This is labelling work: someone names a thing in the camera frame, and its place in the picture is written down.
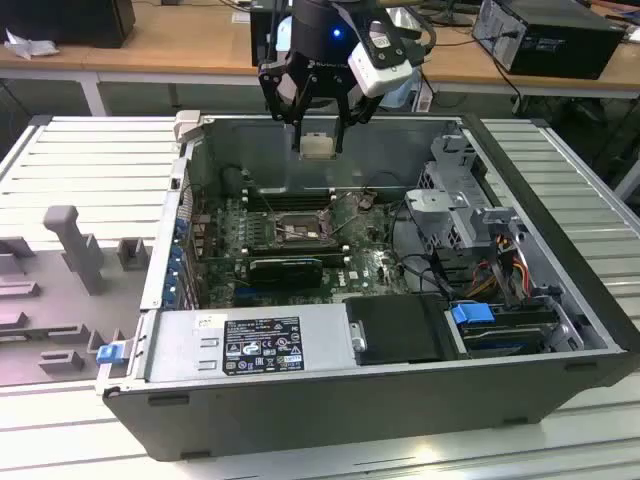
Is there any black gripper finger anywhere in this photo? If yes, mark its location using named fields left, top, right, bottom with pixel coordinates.
left=335, top=74, right=381, bottom=154
left=258, top=59, right=317, bottom=153

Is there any silver CPU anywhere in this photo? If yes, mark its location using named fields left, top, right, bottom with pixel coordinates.
left=299, top=132, right=336, bottom=161

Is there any CPU socket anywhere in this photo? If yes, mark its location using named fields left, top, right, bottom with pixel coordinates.
left=272, top=211, right=335, bottom=244

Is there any black plastic cover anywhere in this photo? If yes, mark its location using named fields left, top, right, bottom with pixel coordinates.
left=344, top=294, right=451, bottom=366

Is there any black computer tower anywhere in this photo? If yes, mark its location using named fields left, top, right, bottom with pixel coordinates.
left=249, top=8, right=294, bottom=68

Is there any white power strip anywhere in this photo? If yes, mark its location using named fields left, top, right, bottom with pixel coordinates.
left=412, top=82, right=434, bottom=114

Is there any grey case latch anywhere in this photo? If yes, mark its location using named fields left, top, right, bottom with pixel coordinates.
left=173, top=110, right=202, bottom=146

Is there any wooden desk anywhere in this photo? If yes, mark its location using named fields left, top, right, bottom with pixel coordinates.
left=0, top=0, right=640, bottom=119

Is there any black monitor base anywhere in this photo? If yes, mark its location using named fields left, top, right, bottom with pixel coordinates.
left=422, top=0, right=476, bottom=29

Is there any silver metal drive cage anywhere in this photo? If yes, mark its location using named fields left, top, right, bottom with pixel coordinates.
left=403, top=133, right=532, bottom=251

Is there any green RAM stick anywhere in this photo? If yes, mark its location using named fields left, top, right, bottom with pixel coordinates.
left=243, top=249, right=347, bottom=266

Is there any green motherboard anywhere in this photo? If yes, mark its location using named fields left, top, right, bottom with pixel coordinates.
left=192, top=187, right=416, bottom=309

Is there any black graphics card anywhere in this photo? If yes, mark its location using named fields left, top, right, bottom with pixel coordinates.
left=247, top=256, right=325, bottom=290

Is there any black box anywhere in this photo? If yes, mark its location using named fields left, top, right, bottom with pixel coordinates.
left=0, top=0, right=136, bottom=50

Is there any black desktop computer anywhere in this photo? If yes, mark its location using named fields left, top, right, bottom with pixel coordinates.
left=472, top=0, right=626, bottom=81

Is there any blue disk carrier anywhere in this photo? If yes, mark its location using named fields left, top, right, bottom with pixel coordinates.
left=448, top=301, right=496, bottom=337

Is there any crumpled white paper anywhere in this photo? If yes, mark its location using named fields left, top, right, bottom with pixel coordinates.
left=3, top=27, right=60, bottom=60

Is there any silver power supply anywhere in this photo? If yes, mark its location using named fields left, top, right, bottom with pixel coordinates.
left=144, top=305, right=359, bottom=384

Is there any black hard disk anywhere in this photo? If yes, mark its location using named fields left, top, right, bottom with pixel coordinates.
left=462, top=322, right=546, bottom=357

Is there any black open PC case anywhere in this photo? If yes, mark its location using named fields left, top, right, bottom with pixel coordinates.
left=94, top=112, right=640, bottom=464

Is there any grey parts rack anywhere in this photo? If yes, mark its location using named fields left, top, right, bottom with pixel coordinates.
left=0, top=204, right=154, bottom=386

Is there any blue plastic latch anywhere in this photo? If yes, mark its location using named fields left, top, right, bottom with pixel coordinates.
left=97, top=343, right=126, bottom=365

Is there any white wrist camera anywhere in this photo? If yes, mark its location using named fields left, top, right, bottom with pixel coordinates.
left=347, top=18, right=412, bottom=100

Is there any orange yellow wire bundle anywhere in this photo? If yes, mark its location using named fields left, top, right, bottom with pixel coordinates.
left=469, top=237, right=531, bottom=301

